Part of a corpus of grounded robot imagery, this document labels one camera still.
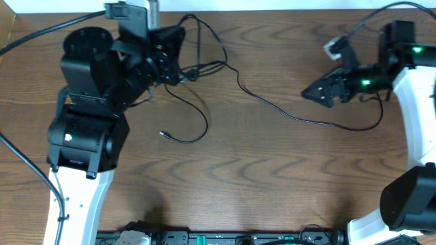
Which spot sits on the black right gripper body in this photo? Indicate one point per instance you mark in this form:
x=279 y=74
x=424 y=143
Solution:
x=347 y=83

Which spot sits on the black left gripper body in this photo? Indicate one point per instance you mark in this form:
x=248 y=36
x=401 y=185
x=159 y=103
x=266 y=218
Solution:
x=166 y=60

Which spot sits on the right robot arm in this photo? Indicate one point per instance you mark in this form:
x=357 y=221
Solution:
x=407 y=205

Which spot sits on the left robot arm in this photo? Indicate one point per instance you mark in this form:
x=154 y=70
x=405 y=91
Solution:
x=105 y=76

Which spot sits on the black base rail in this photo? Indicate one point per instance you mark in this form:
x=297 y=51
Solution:
x=134 y=231

